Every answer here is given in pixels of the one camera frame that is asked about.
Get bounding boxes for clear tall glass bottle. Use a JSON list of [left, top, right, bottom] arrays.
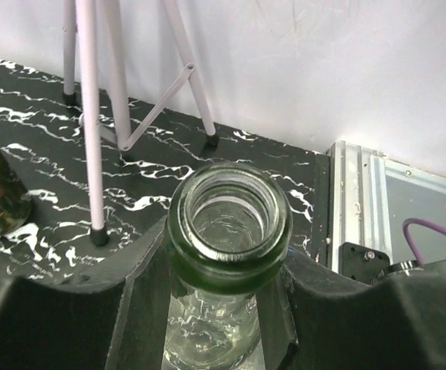
[[164, 162, 293, 369]]

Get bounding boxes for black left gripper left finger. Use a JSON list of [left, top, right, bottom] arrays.
[[0, 220, 171, 369]]

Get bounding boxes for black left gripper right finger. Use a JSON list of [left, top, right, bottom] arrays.
[[257, 252, 446, 369]]

